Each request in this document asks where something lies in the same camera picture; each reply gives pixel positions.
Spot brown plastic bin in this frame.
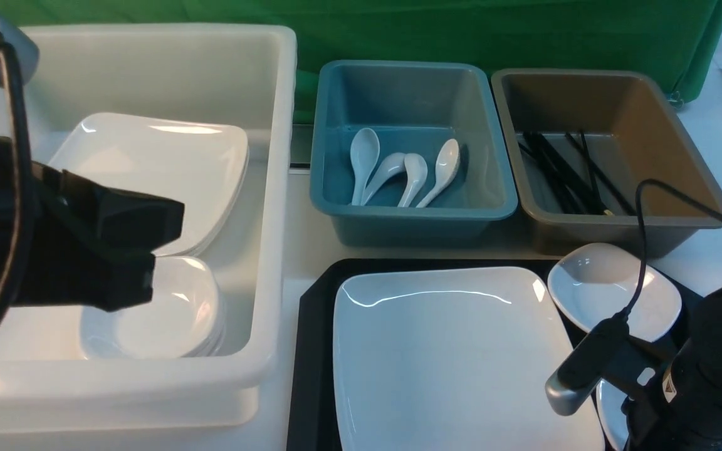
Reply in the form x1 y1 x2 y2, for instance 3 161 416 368
491 68 722 257

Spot white ceramic spoon left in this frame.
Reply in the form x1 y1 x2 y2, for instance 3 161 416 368
350 128 379 205

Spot stacked white small bowl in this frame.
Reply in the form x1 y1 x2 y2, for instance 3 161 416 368
80 256 226 360

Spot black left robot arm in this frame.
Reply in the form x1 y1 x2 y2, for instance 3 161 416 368
0 137 184 312

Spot teal plastic bin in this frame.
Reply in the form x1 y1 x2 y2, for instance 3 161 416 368
310 60 519 247

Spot black camera cable right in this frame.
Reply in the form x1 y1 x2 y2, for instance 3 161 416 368
612 179 722 320

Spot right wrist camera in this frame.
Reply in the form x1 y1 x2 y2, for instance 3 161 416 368
545 312 629 417

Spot top stacked white square plate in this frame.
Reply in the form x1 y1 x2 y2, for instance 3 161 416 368
49 112 249 257

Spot black chopsticks in bin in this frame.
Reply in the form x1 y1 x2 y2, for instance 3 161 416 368
518 130 636 216

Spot white small dish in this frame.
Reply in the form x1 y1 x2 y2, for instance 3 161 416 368
596 379 722 451
547 243 683 342

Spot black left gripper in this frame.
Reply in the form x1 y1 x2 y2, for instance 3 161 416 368
19 163 185 312

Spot green backdrop cloth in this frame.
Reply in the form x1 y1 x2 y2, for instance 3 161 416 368
0 1 722 123

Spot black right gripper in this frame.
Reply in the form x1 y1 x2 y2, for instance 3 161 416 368
604 288 722 450

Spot large white plastic tub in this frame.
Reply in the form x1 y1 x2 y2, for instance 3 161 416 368
0 23 297 434

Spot white ceramic spoon middle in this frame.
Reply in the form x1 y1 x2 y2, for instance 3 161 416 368
359 152 405 205

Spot black serving tray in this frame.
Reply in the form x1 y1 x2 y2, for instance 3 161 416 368
287 259 583 450

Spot large white rice plate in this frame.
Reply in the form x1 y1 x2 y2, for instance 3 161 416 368
333 267 605 450

